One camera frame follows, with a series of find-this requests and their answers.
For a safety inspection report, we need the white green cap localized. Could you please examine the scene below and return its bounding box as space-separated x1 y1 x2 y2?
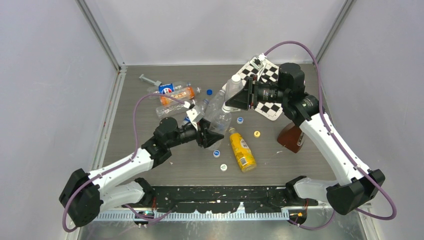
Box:
220 164 228 172

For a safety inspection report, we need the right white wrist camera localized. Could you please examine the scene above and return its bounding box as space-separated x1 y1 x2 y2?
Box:
249 53 278 83

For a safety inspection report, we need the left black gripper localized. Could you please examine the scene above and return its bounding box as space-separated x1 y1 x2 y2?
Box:
166 118 223 149

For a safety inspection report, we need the brown wooden block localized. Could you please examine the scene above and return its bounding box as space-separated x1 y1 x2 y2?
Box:
277 122 305 153

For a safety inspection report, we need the black white checkered mat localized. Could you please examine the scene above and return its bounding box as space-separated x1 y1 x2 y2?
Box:
221 54 306 121

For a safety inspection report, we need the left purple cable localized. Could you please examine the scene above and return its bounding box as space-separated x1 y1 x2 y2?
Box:
61 93 191 233

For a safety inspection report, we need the grey metal t-bolt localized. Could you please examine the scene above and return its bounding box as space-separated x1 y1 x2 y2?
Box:
139 74 162 86

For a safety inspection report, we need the yellow bottle cap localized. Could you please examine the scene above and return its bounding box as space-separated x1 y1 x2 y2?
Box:
253 131 261 138

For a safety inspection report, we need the purple cable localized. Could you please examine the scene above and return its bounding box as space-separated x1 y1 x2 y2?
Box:
263 40 398 221
61 93 191 233

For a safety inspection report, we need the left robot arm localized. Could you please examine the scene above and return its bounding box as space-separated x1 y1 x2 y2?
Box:
59 117 224 233

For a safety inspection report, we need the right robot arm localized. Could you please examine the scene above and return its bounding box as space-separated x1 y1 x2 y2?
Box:
225 63 386 215

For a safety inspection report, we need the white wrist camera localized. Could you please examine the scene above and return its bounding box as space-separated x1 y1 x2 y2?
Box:
249 53 278 83
182 101 205 126

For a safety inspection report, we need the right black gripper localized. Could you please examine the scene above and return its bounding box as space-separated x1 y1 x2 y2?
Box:
225 74 288 111

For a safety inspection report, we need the clear ribbed plastic bottle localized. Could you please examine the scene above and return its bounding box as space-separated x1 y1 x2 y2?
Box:
209 108 233 136

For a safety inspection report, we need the white bottle cap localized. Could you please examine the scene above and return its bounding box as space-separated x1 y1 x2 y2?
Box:
230 74 242 83

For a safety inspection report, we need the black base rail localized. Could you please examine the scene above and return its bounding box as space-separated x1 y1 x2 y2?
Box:
112 185 319 215

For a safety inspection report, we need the clear square labelled bottle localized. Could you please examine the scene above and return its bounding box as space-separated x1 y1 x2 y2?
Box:
225 78 244 101

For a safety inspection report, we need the yellow juice bottle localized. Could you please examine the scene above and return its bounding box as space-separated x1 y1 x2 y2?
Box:
228 127 257 173

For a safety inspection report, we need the pepsi bottle rear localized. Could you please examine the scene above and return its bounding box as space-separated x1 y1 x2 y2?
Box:
147 81 191 94

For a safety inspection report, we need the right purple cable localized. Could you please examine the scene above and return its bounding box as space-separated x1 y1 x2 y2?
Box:
263 40 398 221

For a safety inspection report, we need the orange drink bottle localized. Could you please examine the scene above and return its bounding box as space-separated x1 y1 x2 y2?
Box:
159 86 202 106

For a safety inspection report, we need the crushed clear bottle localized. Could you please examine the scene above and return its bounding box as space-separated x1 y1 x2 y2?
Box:
155 99 196 119

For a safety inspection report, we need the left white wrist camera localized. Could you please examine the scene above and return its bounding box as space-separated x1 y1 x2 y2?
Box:
182 101 205 126

